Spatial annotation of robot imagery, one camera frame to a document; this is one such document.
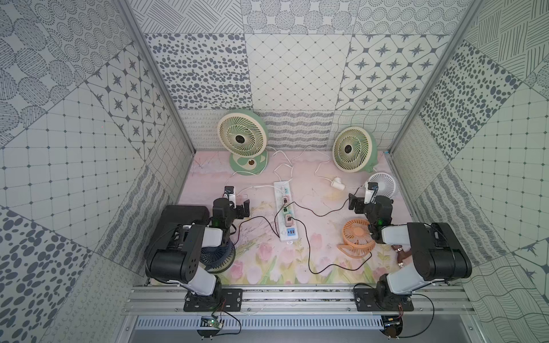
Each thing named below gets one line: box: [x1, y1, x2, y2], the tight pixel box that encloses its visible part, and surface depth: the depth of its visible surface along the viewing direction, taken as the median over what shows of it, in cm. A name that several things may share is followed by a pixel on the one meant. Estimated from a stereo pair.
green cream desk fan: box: [331, 125, 379, 173], surface depth 104 cm
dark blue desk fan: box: [200, 228, 236, 274], surface depth 79 cm
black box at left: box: [159, 205, 210, 241], surface depth 91 cm
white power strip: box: [273, 180, 299, 242], surface depth 90 cm
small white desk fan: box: [368, 172, 397, 198], surface depth 97 cm
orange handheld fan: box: [337, 218, 377, 259], surface depth 84 cm
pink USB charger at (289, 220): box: [285, 214, 294, 228], surface depth 89 cm
